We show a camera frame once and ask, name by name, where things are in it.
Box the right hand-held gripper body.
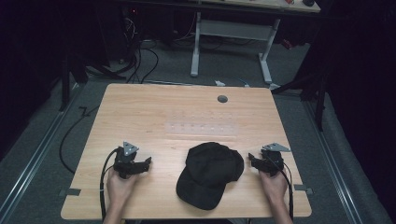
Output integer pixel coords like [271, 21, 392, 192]
[260, 142, 292, 177]

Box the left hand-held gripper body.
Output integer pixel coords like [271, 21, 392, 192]
[112, 141, 140, 180]

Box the black baseball cap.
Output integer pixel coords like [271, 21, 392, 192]
[176, 141, 246, 211]

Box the person's right hand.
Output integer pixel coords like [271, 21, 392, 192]
[259, 170, 290, 203]

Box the person's left hand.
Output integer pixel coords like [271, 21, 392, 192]
[106, 169, 140, 207]

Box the grey tape strip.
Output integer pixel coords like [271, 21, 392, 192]
[293, 184, 314, 196]
[58, 188, 82, 197]

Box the black metal stand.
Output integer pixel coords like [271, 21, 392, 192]
[58, 52, 90, 112]
[270, 66, 331, 133]

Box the white-legged background desk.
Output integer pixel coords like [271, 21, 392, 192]
[190, 0, 321, 85]

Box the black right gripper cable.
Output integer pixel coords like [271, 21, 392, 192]
[269, 155, 295, 221]

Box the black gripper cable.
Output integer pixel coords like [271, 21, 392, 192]
[99, 147, 121, 222]
[269, 155, 295, 221]

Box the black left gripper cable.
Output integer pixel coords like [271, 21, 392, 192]
[99, 147, 121, 222]

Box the metal floor rail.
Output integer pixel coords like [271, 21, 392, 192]
[303, 99, 364, 224]
[0, 83, 87, 220]

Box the black floor cable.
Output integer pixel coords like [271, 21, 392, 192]
[58, 105, 101, 175]

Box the bundle of black cables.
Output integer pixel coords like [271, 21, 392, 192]
[120, 12, 160, 85]

